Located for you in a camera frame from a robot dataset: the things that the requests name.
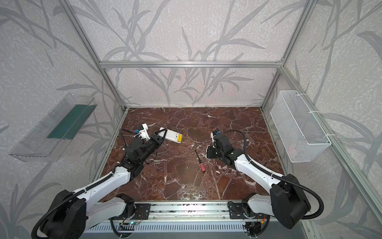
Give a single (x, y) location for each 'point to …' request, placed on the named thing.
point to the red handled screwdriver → (201, 164)
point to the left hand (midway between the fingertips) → (169, 126)
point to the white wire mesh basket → (300, 133)
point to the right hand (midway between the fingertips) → (207, 145)
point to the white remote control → (170, 135)
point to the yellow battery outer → (179, 138)
